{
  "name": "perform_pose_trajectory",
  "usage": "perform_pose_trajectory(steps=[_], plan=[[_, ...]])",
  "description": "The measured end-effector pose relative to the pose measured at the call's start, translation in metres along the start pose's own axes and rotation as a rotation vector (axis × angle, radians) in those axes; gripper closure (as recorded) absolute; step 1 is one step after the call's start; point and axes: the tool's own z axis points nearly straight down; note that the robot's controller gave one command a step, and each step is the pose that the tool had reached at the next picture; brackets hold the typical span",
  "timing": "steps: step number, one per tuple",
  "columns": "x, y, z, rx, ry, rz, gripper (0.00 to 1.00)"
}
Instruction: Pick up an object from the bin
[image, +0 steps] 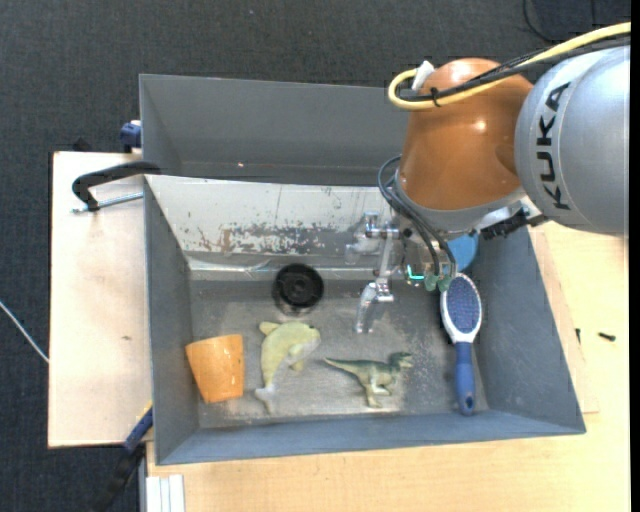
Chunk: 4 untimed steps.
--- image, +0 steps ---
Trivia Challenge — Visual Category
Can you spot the grey metal bin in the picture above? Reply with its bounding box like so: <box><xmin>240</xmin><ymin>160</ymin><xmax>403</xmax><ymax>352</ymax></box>
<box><xmin>138</xmin><ymin>73</ymin><xmax>587</xmax><ymax>467</ymax></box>

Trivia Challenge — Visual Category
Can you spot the blue round object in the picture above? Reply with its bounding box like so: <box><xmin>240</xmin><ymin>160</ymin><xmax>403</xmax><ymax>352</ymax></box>
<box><xmin>446</xmin><ymin>231</ymin><xmax>481</xmax><ymax>274</ymax></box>

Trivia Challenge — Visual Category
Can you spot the blue and white hairbrush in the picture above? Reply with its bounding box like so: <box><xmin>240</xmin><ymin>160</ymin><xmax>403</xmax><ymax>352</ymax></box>
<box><xmin>439</xmin><ymin>272</ymin><xmax>485</xmax><ymax>417</ymax></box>

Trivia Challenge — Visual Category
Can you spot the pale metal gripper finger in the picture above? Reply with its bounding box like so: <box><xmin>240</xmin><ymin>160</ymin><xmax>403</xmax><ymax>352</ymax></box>
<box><xmin>344</xmin><ymin>211</ymin><xmax>401</xmax><ymax>266</ymax></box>
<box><xmin>353</xmin><ymin>280</ymin><xmax>397</xmax><ymax>335</ymax></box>

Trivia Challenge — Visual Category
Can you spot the green toy dinosaur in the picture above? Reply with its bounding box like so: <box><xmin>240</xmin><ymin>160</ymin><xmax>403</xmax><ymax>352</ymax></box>
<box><xmin>322</xmin><ymin>351</ymin><xmax>415</xmax><ymax>409</ymax></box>

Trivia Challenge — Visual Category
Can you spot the orange cup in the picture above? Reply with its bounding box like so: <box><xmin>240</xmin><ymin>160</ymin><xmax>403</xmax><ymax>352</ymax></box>
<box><xmin>184</xmin><ymin>333</ymin><xmax>246</xmax><ymax>405</ymax></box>

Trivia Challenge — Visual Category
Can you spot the yellow-green plush dolphin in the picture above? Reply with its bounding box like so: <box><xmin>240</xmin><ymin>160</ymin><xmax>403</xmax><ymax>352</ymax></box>
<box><xmin>253</xmin><ymin>320</ymin><xmax>322</xmax><ymax>416</ymax></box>

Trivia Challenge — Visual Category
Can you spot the black round ring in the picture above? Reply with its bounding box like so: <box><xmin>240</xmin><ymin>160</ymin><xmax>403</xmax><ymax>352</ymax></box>
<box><xmin>271</xmin><ymin>262</ymin><xmax>326</xmax><ymax>316</ymax></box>

